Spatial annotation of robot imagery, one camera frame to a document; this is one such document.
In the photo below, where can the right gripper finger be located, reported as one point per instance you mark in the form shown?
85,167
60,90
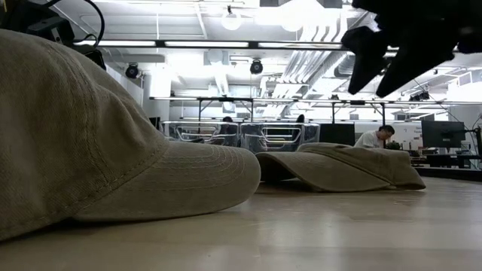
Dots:
363,56
410,64

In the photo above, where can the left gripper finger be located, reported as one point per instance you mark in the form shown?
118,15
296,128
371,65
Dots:
94,55

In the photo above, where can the tan cotton cap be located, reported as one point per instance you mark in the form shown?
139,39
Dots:
339,169
94,150

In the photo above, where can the black ceiling spotlight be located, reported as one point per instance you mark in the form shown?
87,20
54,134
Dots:
256,67
132,70

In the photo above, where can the black computer monitor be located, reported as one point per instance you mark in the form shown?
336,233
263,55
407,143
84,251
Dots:
442,133
337,134

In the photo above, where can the clear plastic bin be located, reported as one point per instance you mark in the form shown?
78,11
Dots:
278,137
196,133

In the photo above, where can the round white ceiling lamp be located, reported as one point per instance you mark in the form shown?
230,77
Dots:
231,28

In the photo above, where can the black overhead camera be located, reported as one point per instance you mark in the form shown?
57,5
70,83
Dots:
420,96

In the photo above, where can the black aluminium table frame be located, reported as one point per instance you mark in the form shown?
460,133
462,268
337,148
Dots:
452,174

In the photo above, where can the black background workstation frame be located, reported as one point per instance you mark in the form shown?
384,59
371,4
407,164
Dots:
226,99

